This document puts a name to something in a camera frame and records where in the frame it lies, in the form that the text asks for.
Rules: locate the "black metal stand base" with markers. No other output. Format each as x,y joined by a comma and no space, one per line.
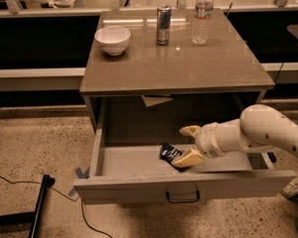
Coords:
32,217

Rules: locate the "blue floor tape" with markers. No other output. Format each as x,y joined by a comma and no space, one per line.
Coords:
80,174

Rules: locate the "paper label under tabletop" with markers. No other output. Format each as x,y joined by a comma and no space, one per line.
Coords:
150,101

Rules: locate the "open grey top drawer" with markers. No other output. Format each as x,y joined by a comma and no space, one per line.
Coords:
126,166

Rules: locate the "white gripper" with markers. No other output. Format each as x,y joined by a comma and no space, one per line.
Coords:
207,142

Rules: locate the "blue rxbar blueberry wrapper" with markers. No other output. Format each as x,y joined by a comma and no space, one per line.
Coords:
168,153

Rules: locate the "clear plastic water bottle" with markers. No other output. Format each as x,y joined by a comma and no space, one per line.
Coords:
201,22

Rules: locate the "white ceramic bowl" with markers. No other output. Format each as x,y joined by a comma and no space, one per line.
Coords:
113,40

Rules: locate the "black drawer handle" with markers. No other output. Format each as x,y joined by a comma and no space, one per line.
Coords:
191,197

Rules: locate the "metal window railing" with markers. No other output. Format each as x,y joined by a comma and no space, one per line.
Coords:
149,0

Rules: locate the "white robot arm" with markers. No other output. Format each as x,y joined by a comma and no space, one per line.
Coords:
258,128

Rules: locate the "silver blue energy drink can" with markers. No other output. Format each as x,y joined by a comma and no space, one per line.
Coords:
163,24

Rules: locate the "grey cabinet table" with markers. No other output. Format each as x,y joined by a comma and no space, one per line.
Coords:
224,64

